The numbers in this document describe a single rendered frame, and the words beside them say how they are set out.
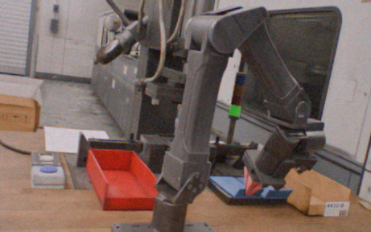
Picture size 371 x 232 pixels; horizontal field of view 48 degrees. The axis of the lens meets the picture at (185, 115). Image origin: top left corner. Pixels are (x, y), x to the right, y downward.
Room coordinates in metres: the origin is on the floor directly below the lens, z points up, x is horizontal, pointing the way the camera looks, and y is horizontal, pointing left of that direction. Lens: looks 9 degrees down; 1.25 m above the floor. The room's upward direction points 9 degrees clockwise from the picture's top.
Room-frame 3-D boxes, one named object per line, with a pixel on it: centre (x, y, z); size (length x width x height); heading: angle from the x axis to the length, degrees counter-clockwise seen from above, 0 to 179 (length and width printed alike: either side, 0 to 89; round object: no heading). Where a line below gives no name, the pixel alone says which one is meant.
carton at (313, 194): (1.09, -0.33, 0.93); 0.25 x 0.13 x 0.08; 23
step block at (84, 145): (1.07, 0.24, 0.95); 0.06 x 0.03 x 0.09; 113
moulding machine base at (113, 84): (6.92, 0.90, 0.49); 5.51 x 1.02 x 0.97; 19
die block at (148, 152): (1.16, 0.01, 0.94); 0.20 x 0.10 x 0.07; 113
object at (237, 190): (1.01, -0.15, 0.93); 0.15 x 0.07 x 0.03; 24
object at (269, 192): (1.04, -0.23, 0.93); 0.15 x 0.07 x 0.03; 25
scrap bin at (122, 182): (0.93, 0.13, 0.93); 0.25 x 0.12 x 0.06; 23
